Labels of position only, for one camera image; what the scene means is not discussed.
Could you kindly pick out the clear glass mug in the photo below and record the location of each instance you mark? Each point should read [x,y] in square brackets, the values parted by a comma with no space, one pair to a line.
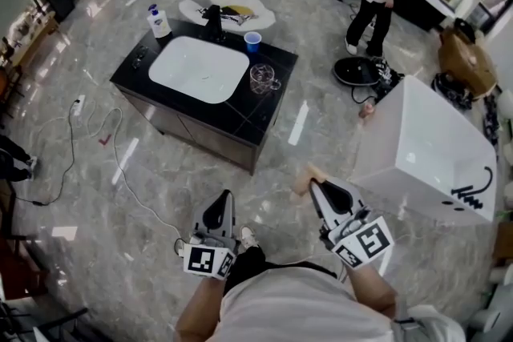
[262,78]

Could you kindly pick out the brown cardboard box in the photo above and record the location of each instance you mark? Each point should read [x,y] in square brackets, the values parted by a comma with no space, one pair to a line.
[469,60]

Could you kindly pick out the person's white shirt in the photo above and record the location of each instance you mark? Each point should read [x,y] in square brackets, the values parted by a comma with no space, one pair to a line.
[300,308]

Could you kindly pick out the white soap pump bottle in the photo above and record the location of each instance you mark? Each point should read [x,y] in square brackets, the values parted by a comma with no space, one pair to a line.
[159,24]

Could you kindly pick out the blue plastic cup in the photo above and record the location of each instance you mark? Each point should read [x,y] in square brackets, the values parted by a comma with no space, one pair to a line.
[252,42]

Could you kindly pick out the black bathtub faucet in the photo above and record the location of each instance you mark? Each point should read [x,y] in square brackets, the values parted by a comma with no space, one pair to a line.
[473,201]

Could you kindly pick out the white power strip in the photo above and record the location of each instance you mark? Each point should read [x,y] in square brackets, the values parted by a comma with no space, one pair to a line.
[79,105]
[132,0]

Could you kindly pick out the black bag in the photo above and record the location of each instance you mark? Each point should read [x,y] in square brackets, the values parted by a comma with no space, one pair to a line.
[465,28]

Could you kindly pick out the person's left forearm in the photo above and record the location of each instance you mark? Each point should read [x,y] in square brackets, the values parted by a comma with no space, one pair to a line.
[196,312]

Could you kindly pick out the white sink basin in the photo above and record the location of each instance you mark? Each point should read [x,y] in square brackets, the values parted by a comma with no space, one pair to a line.
[196,70]

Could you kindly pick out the person's right forearm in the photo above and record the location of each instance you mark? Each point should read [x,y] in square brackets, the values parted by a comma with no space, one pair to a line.
[370,288]

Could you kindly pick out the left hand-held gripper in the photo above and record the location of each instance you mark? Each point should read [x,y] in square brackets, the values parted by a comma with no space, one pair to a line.
[204,258]

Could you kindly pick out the person's black trousers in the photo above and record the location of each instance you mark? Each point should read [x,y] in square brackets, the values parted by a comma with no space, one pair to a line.
[246,264]

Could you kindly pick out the dark wooden chair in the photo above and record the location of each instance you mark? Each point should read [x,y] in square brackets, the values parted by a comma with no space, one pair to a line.
[16,268]

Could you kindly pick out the beige sponge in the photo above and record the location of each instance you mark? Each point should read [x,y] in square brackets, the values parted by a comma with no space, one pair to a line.
[304,186]

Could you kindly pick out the small pink object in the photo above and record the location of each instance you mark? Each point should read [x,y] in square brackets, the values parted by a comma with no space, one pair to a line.
[366,111]

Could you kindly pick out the white bathtub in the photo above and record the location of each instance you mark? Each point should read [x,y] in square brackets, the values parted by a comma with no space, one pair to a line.
[425,140]

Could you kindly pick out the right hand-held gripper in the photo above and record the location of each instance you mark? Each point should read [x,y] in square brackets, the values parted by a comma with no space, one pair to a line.
[360,242]

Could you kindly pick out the black eyeglasses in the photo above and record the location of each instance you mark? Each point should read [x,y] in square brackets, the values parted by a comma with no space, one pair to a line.
[140,54]

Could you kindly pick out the black top vanity cabinet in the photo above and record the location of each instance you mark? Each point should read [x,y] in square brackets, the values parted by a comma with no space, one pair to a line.
[240,120]

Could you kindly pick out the wooden coffee table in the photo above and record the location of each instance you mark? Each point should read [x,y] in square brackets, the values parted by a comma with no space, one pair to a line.
[36,30]

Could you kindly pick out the person's white shoe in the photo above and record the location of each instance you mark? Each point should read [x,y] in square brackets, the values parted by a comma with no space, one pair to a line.
[248,237]

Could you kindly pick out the white oval basin on floor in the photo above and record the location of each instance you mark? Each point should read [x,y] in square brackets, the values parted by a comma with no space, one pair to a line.
[260,18]

